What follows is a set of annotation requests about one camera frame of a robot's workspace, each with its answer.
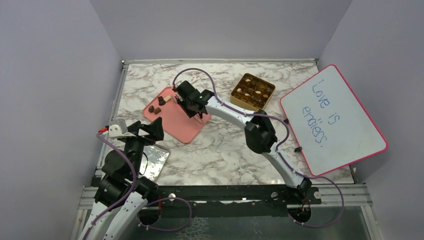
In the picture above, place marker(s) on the brown rectangular chocolate bar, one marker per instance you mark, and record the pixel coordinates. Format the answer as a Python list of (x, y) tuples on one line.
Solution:
[(157, 110)]

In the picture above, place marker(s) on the gold chocolate tin box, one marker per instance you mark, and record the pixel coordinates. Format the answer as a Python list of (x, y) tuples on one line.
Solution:
[(252, 93)]

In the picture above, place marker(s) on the pink framed whiteboard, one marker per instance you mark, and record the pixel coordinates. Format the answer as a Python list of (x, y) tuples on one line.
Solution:
[(330, 124)]

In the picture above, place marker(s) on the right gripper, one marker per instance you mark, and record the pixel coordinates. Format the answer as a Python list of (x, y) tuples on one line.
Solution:
[(190, 114)]

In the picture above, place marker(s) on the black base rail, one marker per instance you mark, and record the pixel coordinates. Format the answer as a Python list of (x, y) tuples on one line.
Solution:
[(226, 201)]

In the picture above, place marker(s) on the pink plastic tray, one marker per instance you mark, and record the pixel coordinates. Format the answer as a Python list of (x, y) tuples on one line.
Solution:
[(174, 120)]

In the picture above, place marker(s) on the dark oval chocolate left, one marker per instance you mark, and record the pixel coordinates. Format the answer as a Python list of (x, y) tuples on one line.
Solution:
[(151, 109)]

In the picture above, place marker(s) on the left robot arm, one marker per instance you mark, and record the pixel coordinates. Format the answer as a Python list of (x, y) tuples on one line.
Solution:
[(123, 191)]

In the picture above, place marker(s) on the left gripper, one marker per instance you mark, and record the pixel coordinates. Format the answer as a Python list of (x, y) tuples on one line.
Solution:
[(154, 128)]

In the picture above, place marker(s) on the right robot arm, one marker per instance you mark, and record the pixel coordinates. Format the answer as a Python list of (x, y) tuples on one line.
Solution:
[(260, 137)]

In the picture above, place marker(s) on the silver tin lid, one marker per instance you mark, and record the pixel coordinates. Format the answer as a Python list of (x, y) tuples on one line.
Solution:
[(153, 160)]

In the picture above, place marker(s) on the pink silicone tongs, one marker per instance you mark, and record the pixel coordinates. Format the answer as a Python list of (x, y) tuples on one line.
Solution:
[(199, 118)]

